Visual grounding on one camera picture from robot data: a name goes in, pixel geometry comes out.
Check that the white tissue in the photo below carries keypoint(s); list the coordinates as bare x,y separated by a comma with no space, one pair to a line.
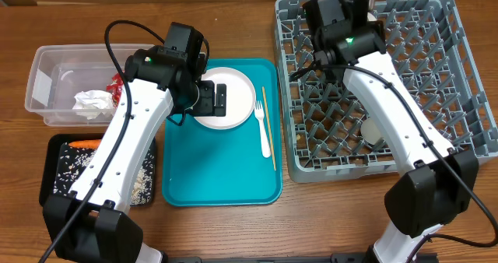
90,104

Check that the pink plate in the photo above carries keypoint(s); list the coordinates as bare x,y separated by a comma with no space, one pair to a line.
240,98

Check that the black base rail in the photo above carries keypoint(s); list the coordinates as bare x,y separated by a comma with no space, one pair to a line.
334,258

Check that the grey dish rack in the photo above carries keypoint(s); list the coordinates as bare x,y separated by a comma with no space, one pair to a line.
431,54

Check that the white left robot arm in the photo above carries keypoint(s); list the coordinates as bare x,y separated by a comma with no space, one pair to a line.
91,222

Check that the orange carrot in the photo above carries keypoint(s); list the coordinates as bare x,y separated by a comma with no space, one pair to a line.
85,144

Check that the white plastic fork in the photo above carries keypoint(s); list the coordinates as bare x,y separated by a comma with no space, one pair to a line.
259,114

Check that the black tray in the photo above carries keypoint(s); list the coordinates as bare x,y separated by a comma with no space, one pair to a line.
51,161

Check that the wooden chopstick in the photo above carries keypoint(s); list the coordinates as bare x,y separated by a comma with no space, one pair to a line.
269,128

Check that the spilled rice and peanuts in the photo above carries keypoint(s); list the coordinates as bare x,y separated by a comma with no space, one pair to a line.
72,162

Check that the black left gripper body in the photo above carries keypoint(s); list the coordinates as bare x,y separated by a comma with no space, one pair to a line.
205,100

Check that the white small cup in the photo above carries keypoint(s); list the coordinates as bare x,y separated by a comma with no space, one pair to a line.
370,132

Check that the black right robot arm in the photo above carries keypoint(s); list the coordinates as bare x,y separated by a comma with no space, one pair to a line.
436,180

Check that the red snack wrapper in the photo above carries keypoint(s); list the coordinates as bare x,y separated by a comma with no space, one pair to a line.
115,88

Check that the clear plastic bin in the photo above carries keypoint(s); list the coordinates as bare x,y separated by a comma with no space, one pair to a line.
58,73

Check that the teal plastic tray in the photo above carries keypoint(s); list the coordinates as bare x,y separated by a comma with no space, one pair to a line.
208,167

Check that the cream bowl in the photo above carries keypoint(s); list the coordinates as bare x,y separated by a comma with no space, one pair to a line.
371,17

